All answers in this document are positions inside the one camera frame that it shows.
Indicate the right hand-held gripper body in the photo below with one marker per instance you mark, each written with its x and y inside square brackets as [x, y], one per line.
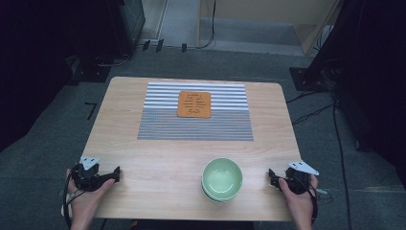
[299, 180]

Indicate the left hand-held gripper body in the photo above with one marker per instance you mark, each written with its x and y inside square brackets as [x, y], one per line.
[86, 176]

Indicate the green bowl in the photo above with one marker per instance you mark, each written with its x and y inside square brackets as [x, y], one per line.
[222, 179]
[209, 195]

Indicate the person's right hand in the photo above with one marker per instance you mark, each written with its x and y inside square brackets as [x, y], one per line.
[298, 202]

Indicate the person's left hand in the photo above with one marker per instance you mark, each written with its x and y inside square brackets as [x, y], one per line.
[86, 201]

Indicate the black tape floor mark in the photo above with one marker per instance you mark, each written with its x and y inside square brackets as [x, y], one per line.
[91, 108]

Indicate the grey striped placemat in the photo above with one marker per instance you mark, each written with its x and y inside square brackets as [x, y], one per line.
[195, 127]

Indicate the orange square coaster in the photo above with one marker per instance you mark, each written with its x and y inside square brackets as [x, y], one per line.
[194, 104]

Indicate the dark curtain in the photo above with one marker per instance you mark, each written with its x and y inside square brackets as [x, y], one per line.
[376, 80]
[38, 64]

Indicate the black cabinet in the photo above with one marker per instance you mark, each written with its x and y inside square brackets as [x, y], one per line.
[127, 25]

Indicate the black stand base plate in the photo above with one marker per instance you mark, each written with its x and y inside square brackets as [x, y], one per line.
[301, 78]

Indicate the small black floor bracket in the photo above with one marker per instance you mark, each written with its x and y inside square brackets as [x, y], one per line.
[184, 47]
[159, 45]
[146, 45]

